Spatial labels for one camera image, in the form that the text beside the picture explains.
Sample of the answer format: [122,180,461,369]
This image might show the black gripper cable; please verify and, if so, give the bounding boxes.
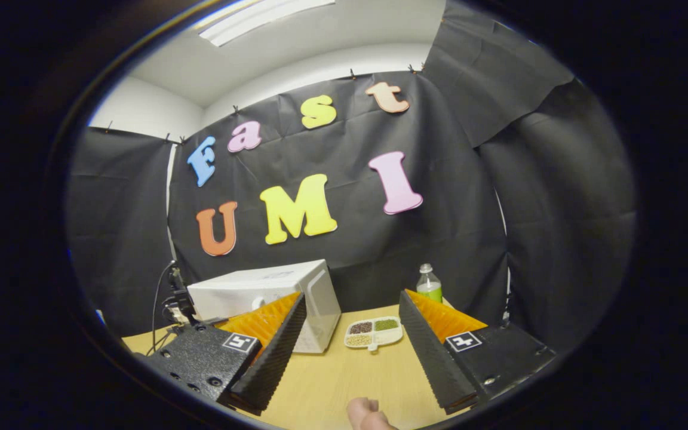
[150,260,179,354]

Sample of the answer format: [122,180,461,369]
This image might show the ceiling light panel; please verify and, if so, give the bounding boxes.
[198,0,336,47]

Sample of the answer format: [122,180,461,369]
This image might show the white divided food tray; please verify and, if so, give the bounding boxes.
[344,316,404,352]

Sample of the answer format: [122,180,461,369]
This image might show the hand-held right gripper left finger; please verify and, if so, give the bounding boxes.
[141,291,308,417]

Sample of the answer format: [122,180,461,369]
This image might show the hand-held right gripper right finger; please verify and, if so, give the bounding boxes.
[398,290,558,416]

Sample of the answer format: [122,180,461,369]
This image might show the white microwave oven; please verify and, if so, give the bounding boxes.
[187,259,342,354]

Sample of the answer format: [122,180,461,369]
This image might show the green label drink bottle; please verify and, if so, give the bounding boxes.
[416,263,443,304]

